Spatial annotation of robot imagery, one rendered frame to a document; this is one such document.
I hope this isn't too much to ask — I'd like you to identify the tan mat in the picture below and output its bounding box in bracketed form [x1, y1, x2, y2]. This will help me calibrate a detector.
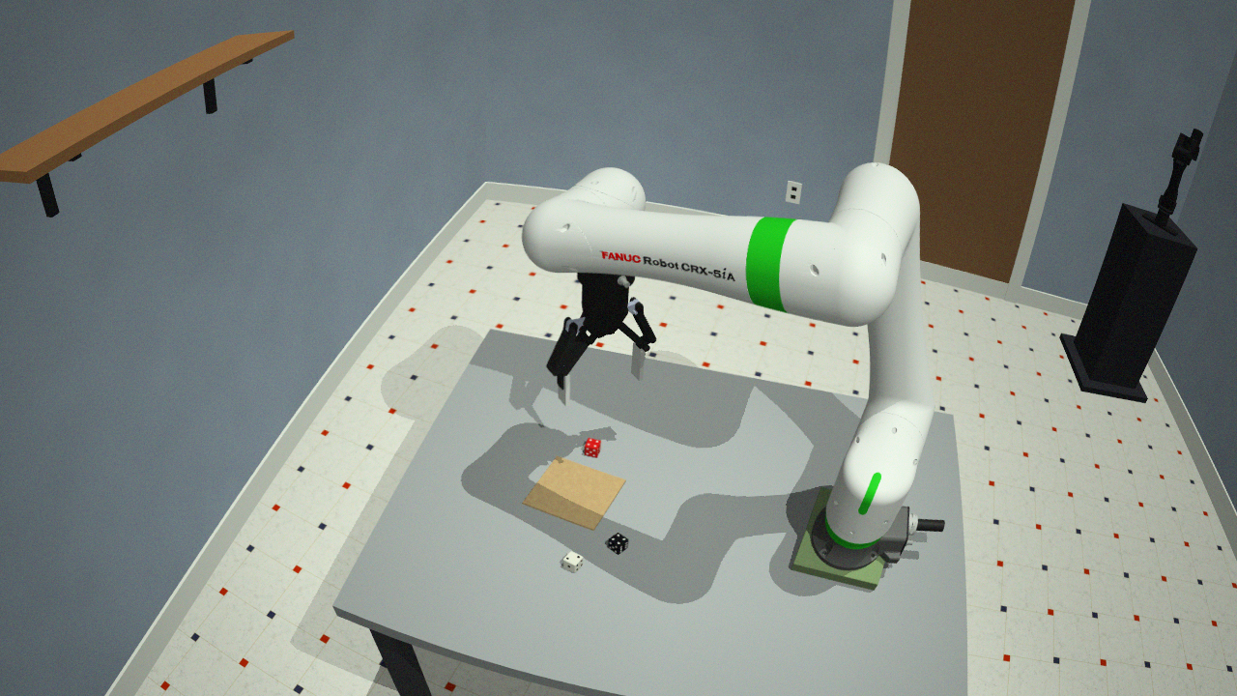
[523, 456, 626, 532]

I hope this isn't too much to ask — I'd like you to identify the white die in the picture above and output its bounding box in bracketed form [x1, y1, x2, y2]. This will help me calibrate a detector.
[563, 551, 583, 574]

